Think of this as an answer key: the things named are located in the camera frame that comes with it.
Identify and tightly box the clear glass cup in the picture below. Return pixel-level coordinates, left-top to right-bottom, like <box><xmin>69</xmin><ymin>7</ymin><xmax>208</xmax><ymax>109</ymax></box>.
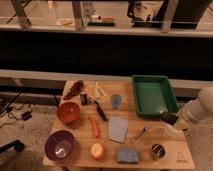
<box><xmin>164</xmin><ymin>124</ymin><xmax>178</xmax><ymax>137</ymax></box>

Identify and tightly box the blue paper cup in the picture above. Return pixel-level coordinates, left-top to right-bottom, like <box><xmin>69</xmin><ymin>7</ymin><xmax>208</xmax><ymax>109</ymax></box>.
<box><xmin>110</xmin><ymin>94</ymin><xmax>122</xmax><ymax>109</ymax></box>

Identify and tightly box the blue eraser block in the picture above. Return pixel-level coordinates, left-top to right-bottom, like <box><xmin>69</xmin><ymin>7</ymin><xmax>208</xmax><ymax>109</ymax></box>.
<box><xmin>117</xmin><ymin>149</ymin><xmax>139</xmax><ymax>163</ymax></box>

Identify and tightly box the green plastic tray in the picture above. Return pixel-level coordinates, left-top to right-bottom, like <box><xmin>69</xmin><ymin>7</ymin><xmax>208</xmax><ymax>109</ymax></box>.
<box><xmin>132</xmin><ymin>75</ymin><xmax>179</xmax><ymax>119</ymax></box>

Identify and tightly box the metal can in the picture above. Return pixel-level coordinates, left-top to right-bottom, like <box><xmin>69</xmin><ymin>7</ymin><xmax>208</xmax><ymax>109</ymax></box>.
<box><xmin>150</xmin><ymin>144</ymin><xmax>166</xmax><ymax>160</ymax></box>

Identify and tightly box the orange carrot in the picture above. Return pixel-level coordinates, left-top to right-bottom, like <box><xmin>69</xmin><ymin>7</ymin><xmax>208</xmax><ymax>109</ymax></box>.
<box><xmin>88</xmin><ymin>116</ymin><xmax>100</xmax><ymax>138</ymax></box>

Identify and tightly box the peeled banana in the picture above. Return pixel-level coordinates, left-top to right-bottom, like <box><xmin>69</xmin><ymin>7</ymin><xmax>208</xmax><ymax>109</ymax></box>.
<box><xmin>94</xmin><ymin>82</ymin><xmax>107</xmax><ymax>99</ymax></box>

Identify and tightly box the peach apple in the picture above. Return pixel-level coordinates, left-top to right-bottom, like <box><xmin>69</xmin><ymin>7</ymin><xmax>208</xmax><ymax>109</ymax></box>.
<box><xmin>90</xmin><ymin>143</ymin><xmax>105</xmax><ymax>160</ymax></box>

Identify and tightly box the black binder clip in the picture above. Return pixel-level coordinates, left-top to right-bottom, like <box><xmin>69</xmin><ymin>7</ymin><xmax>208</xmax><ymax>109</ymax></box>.
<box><xmin>80</xmin><ymin>94</ymin><xmax>91</xmax><ymax>105</ymax></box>

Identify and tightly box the orange bowl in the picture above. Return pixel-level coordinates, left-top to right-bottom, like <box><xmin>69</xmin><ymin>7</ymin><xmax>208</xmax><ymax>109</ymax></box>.
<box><xmin>57</xmin><ymin>102</ymin><xmax>80</xmax><ymax>125</ymax></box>

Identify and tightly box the purple bowl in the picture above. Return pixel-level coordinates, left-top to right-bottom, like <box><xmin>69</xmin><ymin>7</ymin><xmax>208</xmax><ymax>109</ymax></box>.
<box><xmin>45</xmin><ymin>130</ymin><xmax>76</xmax><ymax>162</ymax></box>

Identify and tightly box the black power adapter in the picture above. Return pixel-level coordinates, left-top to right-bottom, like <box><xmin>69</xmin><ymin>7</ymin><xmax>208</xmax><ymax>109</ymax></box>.
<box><xmin>21</xmin><ymin>111</ymin><xmax>32</xmax><ymax>121</ymax></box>

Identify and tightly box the black handled knife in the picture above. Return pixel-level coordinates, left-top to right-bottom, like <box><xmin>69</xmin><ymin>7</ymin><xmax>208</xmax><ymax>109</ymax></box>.
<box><xmin>94</xmin><ymin>101</ymin><xmax>107</xmax><ymax>121</ymax></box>

